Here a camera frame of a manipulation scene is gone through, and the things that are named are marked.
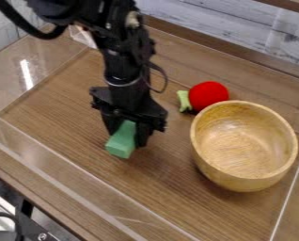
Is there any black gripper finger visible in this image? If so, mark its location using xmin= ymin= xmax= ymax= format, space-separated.
xmin=136 ymin=122 xmax=153 ymax=148
xmin=101 ymin=112 xmax=122 ymax=135

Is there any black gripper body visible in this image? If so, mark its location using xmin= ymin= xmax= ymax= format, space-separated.
xmin=89 ymin=87 xmax=168 ymax=132

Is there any green rectangular block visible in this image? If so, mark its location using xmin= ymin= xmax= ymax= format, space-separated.
xmin=105 ymin=120 xmax=136 ymax=159

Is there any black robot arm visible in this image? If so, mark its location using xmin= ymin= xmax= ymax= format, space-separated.
xmin=26 ymin=0 xmax=166 ymax=147

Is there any brown wooden bowl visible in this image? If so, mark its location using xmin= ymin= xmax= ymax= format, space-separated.
xmin=189 ymin=101 xmax=299 ymax=192

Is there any red plush tomato toy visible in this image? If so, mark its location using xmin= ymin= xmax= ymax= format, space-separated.
xmin=177 ymin=81 xmax=229 ymax=112

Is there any black table leg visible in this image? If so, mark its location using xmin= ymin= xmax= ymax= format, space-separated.
xmin=18 ymin=199 xmax=33 ymax=217

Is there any black device under table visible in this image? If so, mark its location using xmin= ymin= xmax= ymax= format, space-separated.
xmin=0 ymin=212 xmax=59 ymax=241

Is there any clear acrylic corner bracket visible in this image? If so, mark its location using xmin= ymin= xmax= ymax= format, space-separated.
xmin=69 ymin=25 xmax=95 ymax=49

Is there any clear acrylic tray wall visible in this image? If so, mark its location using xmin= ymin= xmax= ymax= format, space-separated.
xmin=0 ymin=119 xmax=198 ymax=241

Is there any black cable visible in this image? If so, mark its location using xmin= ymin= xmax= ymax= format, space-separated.
xmin=0 ymin=0 xmax=69 ymax=40

